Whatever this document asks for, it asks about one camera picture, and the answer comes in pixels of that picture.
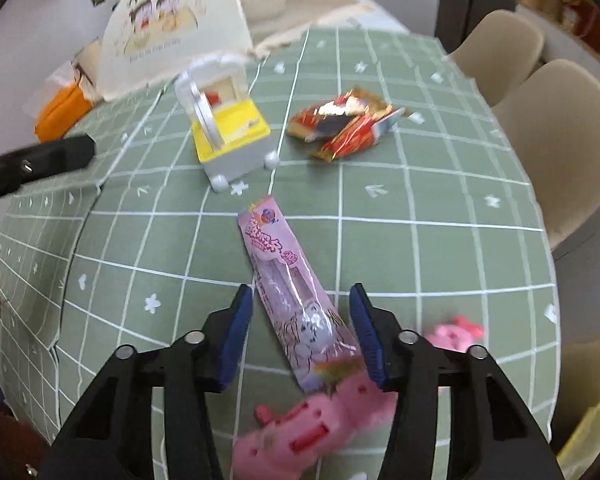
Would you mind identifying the red snack packet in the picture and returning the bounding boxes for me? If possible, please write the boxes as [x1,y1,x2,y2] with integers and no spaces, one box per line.
[312,105,407,164]

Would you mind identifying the printed mesh food cover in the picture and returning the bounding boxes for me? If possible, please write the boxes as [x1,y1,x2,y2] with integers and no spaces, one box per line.
[96,0,255,102]

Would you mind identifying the pink long candy packet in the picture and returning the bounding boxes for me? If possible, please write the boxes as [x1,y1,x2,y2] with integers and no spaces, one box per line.
[236,194,363,397]

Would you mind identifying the beige dining chair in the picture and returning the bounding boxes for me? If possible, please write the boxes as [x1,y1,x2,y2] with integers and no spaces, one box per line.
[489,58,600,253]
[451,9,547,107]

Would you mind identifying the green checked tablecloth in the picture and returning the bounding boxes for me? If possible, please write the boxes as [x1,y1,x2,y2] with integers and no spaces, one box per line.
[0,24,562,480]

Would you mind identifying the dark foil snack wrapper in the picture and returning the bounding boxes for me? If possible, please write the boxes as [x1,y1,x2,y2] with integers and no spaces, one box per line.
[285,87,387,143]

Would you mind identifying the small pink toy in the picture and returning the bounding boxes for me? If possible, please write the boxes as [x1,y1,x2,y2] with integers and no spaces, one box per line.
[424,314,487,352]

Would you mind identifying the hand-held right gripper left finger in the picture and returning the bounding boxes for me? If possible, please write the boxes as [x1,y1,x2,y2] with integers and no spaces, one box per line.
[37,284,254,480]

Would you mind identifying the orange paper bag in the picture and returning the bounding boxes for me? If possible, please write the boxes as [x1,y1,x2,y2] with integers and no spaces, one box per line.
[33,84,97,144]

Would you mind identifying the yellow toy claw machine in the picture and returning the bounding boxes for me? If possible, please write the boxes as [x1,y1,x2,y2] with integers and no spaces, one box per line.
[174,54,282,194]

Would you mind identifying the pink toy pig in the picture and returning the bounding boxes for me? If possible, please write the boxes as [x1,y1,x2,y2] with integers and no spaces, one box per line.
[231,372,400,480]

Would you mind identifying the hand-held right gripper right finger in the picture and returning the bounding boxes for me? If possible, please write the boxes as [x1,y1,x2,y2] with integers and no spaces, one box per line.
[350,284,563,480]

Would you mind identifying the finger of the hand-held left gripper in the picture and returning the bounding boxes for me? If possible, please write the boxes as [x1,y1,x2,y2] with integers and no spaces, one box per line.
[0,133,97,202]

